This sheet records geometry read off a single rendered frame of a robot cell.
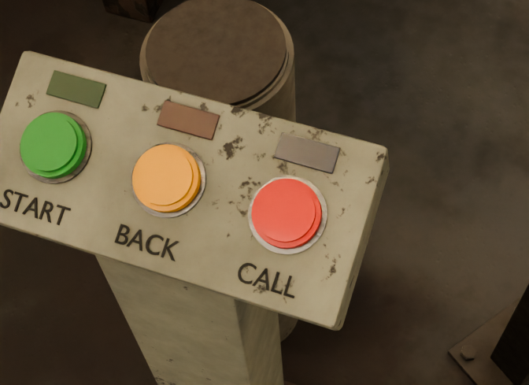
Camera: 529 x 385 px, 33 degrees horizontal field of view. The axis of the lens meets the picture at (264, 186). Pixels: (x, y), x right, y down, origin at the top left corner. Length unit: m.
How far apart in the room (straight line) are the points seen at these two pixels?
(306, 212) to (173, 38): 0.24
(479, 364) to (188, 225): 0.66
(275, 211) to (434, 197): 0.73
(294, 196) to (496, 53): 0.90
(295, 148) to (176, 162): 0.07
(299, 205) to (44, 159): 0.16
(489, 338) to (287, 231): 0.66
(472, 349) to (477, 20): 0.53
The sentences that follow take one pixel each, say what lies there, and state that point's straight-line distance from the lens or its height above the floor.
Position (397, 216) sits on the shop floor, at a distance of 1.20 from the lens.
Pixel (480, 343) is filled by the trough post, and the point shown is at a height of 0.01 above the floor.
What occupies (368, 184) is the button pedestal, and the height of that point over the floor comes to 0.61.
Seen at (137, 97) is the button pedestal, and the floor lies 0.61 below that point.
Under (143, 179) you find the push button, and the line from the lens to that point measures 0.52.
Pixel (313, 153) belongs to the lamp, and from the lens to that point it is 0.52.
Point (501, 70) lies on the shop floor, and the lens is 1.35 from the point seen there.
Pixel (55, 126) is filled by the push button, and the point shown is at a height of 0.61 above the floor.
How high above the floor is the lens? 1.05
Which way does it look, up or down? 60 degrees down
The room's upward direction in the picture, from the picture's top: 5 degrees counter-clockwise
